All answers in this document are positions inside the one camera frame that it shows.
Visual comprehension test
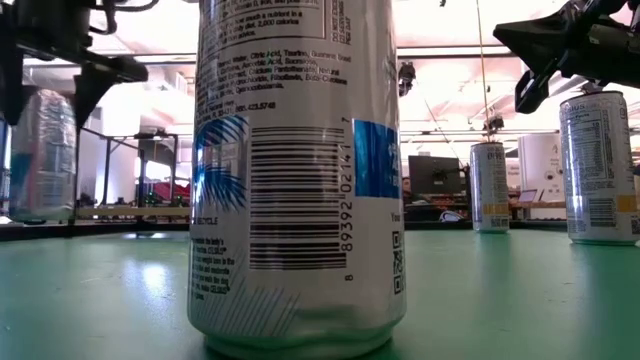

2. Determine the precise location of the wooden desk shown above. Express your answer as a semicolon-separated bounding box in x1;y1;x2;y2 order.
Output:
508;200;569;221

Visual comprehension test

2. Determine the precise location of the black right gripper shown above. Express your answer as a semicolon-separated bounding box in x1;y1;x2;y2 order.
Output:
492;0;640;115

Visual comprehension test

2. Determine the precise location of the black computer monitor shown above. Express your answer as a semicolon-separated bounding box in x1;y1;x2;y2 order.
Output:
408;154;464;196

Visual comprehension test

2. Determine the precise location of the white printed column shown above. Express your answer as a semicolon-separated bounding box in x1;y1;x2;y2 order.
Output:
517;132;564;204

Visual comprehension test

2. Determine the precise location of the wooden shelf with black frame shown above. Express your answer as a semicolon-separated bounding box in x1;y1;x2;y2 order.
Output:
67;125;192;227

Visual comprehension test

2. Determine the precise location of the thin hanging cord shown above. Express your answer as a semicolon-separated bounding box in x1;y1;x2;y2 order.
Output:
474;0;490;144

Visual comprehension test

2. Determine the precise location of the white can blue print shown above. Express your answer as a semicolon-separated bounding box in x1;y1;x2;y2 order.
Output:
187;0;407;360

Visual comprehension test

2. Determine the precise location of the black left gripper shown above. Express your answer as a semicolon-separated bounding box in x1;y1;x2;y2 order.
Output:
0;0;150;130

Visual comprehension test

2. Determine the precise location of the green table mat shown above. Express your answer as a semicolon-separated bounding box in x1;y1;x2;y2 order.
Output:
0;228;640;360

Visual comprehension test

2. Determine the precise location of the teal beverage can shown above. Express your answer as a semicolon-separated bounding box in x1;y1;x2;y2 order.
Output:
8;88;77;224

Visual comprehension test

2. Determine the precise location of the black ceiling-hung camera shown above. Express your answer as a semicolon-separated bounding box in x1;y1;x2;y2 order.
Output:
483;114;505;135
397;60;417;97

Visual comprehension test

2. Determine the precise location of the white can yellow print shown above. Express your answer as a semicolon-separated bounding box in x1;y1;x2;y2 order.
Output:
558;89;640;246
468;141;511;234

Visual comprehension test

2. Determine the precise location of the black aluminium table frame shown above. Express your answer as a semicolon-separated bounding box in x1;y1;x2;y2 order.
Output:
0;218;569;243

